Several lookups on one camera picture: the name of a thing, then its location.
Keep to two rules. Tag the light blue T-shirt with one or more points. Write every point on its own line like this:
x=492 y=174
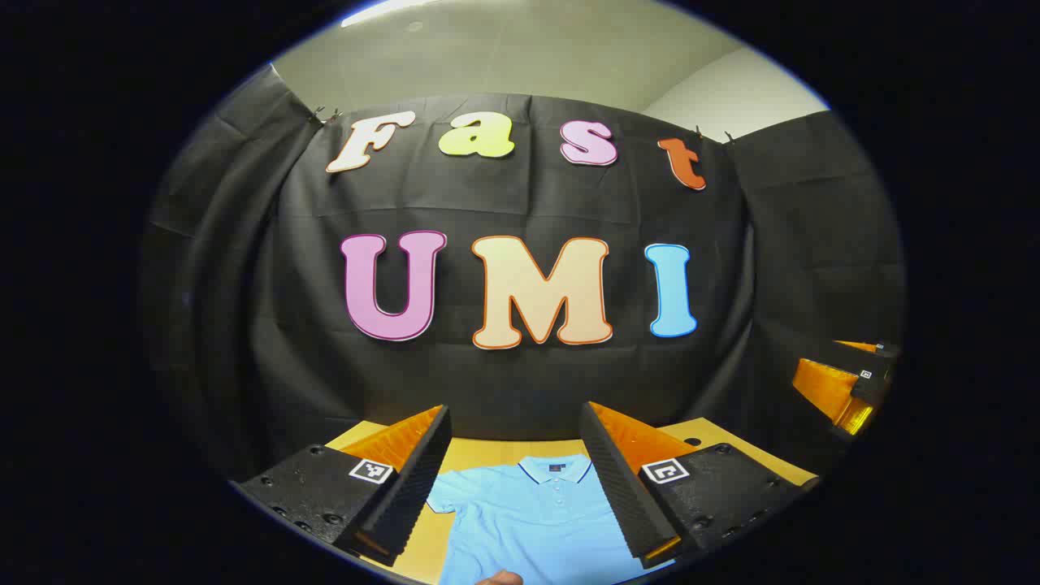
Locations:
x=528 y=520

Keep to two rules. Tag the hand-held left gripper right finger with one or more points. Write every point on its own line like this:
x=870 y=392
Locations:
x=621 y=487

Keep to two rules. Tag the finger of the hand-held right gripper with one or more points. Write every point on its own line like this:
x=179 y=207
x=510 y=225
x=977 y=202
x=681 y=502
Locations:
x=881 y=351
x=825 y=388

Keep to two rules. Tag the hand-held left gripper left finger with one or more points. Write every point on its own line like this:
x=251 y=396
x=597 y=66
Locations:
x=406 y=496

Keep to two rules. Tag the black backdrop cloth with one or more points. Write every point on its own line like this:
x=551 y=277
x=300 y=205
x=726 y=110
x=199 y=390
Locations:
x=487 y=203

